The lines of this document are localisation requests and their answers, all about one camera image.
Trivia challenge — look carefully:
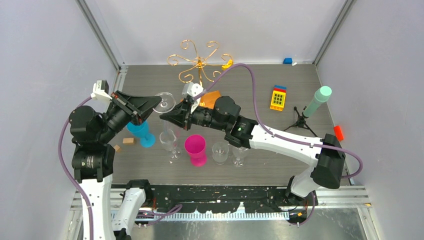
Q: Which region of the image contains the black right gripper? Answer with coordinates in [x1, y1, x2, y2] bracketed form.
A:
[161, 96, 229, 132]

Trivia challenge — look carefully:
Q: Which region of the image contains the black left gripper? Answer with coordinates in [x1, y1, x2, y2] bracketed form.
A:
[98, 89, 163, 142]

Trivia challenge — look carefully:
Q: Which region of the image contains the pink plastic wine glass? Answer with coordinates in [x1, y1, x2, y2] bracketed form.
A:
[184, 134, 208, 167]

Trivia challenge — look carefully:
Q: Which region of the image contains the blue plastic wine glass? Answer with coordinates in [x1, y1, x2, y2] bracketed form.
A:
[126, 121, 156, 148]

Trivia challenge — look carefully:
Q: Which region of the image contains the clear ribbed wine glass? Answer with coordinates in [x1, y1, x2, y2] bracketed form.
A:
[212, 142, 229, 165]

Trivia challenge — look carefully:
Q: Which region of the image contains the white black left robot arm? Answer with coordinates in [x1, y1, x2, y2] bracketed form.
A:
[67, 90, 162, 240]

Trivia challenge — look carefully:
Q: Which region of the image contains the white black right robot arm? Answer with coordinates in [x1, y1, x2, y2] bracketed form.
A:
[159, 96, 346, 205]

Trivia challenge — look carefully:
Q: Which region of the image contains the orange wooden rack base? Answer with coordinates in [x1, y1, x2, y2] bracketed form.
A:
[199, 90, 222, 109]

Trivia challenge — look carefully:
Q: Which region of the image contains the small wooden block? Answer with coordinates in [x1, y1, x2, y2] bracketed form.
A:
[122, 137, 136, 145]

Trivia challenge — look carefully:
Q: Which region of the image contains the small wooden cube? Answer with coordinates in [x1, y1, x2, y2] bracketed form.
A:
[113, 144, 122, 153]

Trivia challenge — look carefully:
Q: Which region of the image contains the yellow curved toy block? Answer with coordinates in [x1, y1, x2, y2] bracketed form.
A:
[221, 59, 234, 71]

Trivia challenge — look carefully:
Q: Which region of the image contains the yellow toy brick building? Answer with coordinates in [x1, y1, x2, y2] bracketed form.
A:
[269, 85, 287, 112]

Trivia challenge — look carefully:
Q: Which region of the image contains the blue small block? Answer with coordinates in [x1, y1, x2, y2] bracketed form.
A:
[283, 57, 293, 65]

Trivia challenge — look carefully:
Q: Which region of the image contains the black mini tripod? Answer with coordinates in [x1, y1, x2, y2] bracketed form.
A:
[283, 106, 318, 138]

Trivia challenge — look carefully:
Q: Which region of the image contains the mint green microphone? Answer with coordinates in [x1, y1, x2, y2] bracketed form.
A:
[302, 85, 332, 118]

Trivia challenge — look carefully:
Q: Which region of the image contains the red small block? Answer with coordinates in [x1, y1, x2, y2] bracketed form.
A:
[333, 125, 344, 142]

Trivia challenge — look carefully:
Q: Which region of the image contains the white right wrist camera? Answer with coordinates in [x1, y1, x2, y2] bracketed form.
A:
[182, 82, 204, 114]

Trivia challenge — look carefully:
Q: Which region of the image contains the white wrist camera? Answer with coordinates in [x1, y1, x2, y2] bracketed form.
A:
[90, 79, 112, 102]
[182, 82, 204, 114]

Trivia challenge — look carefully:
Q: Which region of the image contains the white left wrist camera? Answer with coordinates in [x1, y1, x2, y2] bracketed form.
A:
[90, 79, 112, 102]

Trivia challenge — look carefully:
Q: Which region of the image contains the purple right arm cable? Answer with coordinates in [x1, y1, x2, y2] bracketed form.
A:
[198, 63, 364, 180]

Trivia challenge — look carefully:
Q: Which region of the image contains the gold wire glass rack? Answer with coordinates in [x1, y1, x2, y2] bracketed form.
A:
[166, 39, 235, 86]

